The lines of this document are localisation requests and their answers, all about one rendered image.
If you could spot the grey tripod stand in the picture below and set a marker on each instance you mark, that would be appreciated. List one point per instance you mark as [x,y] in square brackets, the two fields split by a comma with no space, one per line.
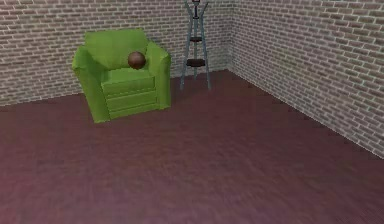
[195,40]

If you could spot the brown ball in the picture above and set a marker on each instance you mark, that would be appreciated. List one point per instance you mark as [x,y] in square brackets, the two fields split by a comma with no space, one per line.
[136,60]

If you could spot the green armchair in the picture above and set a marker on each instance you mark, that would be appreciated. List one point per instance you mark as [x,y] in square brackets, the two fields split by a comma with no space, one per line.
[130,90]

